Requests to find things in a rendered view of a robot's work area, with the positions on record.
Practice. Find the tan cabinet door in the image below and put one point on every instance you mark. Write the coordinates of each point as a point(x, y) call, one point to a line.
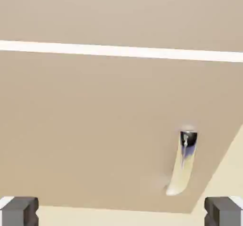
point(114, 11)
point(95, 127)

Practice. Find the cream cabinet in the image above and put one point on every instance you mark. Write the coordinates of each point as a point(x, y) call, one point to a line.
point(121, 51)

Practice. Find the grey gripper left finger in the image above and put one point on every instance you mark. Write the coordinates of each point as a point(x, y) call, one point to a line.
point(17, 212)

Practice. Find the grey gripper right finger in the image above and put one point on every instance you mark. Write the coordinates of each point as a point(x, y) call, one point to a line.
point(226, 212)

